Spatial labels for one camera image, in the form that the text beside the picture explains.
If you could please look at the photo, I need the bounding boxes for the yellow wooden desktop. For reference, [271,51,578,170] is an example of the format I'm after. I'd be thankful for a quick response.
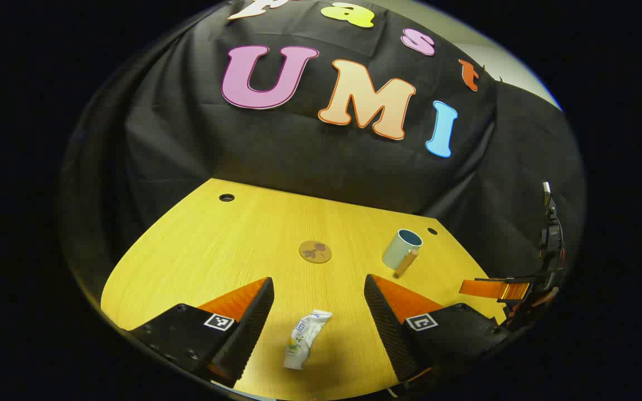
[101,178,507,400]

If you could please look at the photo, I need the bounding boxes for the round brown coaster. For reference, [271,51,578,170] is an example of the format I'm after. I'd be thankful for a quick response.
[299,240,333,264]

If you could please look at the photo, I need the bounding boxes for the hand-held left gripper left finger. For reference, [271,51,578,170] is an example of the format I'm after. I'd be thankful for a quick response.
[125,276,275,389]

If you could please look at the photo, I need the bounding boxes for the pale green cup wooden handle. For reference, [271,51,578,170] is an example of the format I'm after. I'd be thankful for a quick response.
[382,229,424,278]

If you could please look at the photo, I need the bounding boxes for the white toothpaste tube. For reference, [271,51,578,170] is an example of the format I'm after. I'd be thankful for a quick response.
[284,310,333,370]

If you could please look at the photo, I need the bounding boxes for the black backdrop cloth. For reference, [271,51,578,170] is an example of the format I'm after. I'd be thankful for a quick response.
[59,0,586,335]

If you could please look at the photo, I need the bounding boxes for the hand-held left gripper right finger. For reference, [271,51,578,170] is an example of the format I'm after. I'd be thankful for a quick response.
[363,273,509,386]

